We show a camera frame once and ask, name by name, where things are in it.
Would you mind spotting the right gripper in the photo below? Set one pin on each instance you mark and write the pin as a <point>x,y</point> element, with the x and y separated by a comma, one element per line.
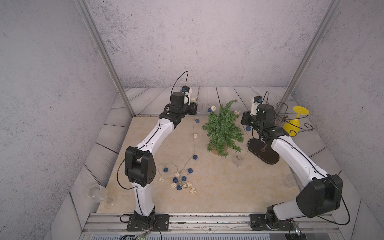
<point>247,117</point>

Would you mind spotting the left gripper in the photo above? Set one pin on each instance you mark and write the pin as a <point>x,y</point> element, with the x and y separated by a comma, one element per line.
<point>192,107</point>

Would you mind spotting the small green christmas tree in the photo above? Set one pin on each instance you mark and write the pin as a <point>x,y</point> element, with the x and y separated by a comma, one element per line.
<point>222,130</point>

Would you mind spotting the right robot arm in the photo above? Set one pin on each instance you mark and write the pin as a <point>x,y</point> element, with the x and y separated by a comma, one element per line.
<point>322,192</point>

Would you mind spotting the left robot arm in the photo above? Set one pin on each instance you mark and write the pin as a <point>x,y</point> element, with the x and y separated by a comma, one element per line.
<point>140,167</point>

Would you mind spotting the black metal glass rack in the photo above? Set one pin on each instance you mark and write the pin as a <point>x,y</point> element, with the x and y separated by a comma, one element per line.
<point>262,146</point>

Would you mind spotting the clear glass near right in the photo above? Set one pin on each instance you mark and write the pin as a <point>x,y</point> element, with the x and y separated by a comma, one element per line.
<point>290,181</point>

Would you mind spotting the clear wine glass left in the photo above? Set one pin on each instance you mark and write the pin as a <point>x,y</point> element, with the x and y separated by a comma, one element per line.
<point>99,194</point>

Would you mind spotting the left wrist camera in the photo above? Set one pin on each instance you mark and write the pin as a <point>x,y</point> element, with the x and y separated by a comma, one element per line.
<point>187,95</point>

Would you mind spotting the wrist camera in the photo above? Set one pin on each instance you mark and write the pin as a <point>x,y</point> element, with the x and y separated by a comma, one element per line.
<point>257,100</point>
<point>187,95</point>

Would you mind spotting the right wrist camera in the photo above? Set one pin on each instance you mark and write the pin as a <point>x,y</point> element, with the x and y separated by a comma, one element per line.
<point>257,100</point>

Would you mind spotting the left frame post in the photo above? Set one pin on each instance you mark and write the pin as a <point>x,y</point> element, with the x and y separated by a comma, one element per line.
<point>92,28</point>

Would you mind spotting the frame post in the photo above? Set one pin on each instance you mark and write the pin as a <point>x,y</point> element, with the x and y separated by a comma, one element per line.
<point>319,33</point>
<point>92,28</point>

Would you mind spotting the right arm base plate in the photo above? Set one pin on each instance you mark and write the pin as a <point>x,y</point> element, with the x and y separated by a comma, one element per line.
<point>261,222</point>

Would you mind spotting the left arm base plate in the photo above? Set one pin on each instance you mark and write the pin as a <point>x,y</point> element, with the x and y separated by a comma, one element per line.
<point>138,223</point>

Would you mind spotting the right frame post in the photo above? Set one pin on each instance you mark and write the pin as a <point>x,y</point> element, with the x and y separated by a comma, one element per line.
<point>319,33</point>

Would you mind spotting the aluminium mounting rail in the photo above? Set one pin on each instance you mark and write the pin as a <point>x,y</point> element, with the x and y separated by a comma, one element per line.
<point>208,226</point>

